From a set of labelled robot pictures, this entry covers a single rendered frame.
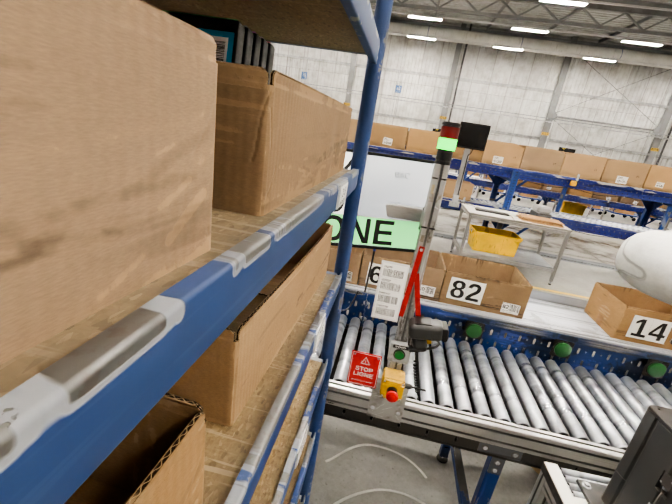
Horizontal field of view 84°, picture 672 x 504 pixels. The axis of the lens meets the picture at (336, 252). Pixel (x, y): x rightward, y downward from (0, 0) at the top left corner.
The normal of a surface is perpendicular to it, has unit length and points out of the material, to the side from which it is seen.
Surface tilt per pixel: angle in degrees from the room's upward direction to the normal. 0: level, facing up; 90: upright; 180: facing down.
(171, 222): 90
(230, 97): 90
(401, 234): 86
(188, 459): 90
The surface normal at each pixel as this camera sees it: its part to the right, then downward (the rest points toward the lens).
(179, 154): 0.97, 0.21
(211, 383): -0.18, 0.29
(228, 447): 0.14, -0.93
